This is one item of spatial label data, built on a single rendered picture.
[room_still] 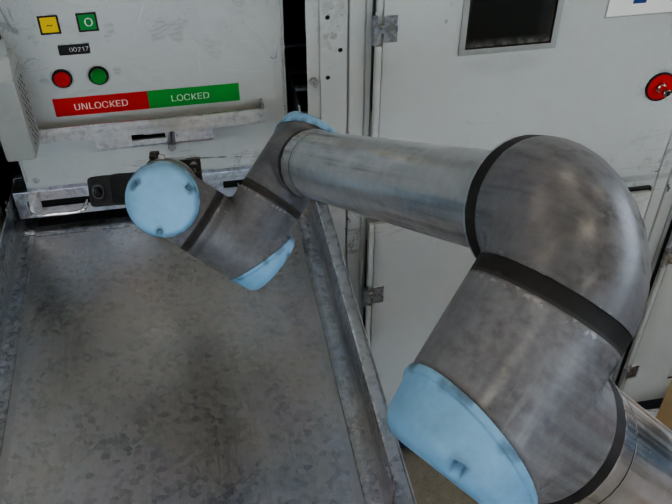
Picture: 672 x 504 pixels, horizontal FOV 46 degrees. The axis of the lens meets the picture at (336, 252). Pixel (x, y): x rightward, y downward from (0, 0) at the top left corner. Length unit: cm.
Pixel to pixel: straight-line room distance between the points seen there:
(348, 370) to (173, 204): 41
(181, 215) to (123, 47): 49
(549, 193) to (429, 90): 93
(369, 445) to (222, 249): 35
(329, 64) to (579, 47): 45
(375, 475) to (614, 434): 59
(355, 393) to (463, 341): 70
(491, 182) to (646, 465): 23
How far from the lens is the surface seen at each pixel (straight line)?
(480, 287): 53
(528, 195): 55
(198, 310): 135
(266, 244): 102
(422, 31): 140
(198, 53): 142
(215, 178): 153
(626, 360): 220
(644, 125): 169
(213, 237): 101
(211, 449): 116
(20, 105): 135
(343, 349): 127
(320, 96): 143
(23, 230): 160
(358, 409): 119
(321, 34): 138
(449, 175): 66
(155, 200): 100
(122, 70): 143
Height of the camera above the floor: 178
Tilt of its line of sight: 40 degrees down
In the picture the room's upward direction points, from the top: straight up
